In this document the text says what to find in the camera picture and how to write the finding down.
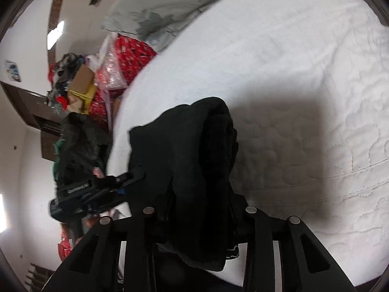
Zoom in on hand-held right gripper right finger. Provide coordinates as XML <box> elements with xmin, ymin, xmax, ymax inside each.
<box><xmin>233</xmin><ymin>206</ymin><xmax>358</xmax><ymax>292</ymax></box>

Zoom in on wall poster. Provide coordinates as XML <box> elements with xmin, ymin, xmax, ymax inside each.
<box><xmin>4</xmin><ymin>60</ymin><xmax>23</xmax><ymax>83</ymax></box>

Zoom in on black pants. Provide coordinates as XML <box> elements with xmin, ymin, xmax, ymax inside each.
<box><xmin>128</xmin><ymin>97</ymin><xmax>241</xmax><ymax>273</ymax></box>

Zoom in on white ceiling light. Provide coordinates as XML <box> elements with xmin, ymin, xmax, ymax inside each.
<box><xmin>47</xmin><ymin>20</ymin><xmax>65</xmax><ymax>50</ymax></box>

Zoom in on dark wooden cabinet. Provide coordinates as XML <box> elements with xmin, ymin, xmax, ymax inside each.
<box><xmin>0</xmin><ymin>81</ymin><xmax>65</xmax><ymax>162</ymax></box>

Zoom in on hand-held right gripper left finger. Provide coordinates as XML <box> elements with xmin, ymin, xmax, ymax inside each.
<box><xmin>41</xmin><ymin>207</ymin><xmax>159</xmax><ymax>292</ymax></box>

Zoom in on yellow box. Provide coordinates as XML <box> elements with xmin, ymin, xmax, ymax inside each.
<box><xmin>67</xmin><ymin>81</ymin><xmax>98</xmax><ymax>115</ymax></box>

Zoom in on dark green clothes pile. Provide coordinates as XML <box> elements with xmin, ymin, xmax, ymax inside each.
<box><xmin>54</xmin><ymin>112</ymin><xmax>114</xmax><ymax>191</ymax></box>

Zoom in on brown cardboard box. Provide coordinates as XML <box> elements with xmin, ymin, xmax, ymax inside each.
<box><xmin>70</xmin><ymin>64</ymin><xmax>95</xmax><ymax>93</ymax></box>

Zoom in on red printed package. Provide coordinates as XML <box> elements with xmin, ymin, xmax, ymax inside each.
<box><xmin>89</xmin><ymin>35</ymin><xmax>159</xmax><ymax>123</ymax></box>

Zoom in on white quilted mattress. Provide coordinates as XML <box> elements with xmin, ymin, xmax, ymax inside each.
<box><xmin>105</xmin><ymin>0</ymin><xmax>389</xmax><ymax>287</ymax></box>

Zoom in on grey floral quilt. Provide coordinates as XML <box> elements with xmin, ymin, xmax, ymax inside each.
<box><xmin>102</xmin><ymin>0</ymin><xmax>259</xmax><ymax>52</ymax></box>

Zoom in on clear plastic bag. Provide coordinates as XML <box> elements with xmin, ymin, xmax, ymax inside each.
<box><xmin>94</xmin><ymin>33</ymin><xmax>127</xmax><ymax>91</ymax></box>

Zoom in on brown wooden trim strip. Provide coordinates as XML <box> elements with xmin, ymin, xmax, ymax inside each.
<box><xmin>49</xmin><ymin>0</ymin><xmax>66</xmax><ymax>67</ymax></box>

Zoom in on red printed packets heap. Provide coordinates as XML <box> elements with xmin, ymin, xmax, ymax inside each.
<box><xmin>57</xmin><ymin>213</ymin><xmax>101</xmax><ymax>263</ymax></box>

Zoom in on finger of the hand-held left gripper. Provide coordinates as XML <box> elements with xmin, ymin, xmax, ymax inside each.
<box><xmin>103</xmin><ymin>188</ymin><xmax>131</xmax><ymax>211</ymax></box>
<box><xmin>117</xmin><ymin>168</ymin><xmax>147</xmax><ymax>190</ymax></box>

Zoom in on dark wooden rack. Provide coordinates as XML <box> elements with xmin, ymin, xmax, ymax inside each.
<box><xmin>26</xmin><ymin>263</ymin><xmax>56</xmax><ymax>292</ymax></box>

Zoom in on pile of mixed clothes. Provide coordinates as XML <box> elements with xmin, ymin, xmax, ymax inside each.
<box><xmin>47</xmin><ymin>53</ymin><xmax>92</xmax><ymax>114</ymax></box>

